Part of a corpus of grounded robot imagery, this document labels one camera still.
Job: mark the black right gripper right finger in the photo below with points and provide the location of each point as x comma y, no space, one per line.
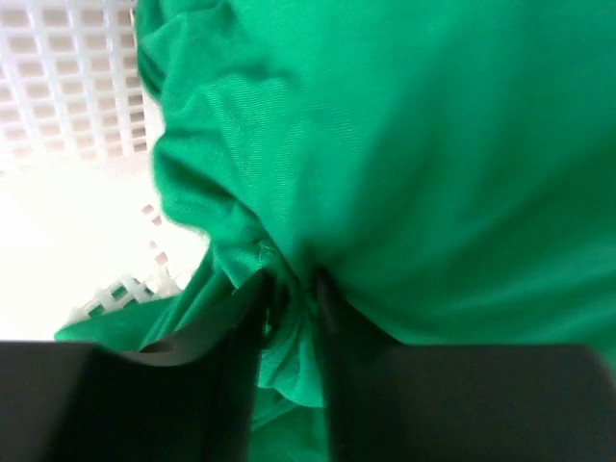
386,401

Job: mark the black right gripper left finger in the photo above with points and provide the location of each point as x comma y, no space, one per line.
187,397

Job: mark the green t-shirt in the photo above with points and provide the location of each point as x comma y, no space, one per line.
451,164

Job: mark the white plastic basket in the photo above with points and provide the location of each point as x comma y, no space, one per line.
82,231

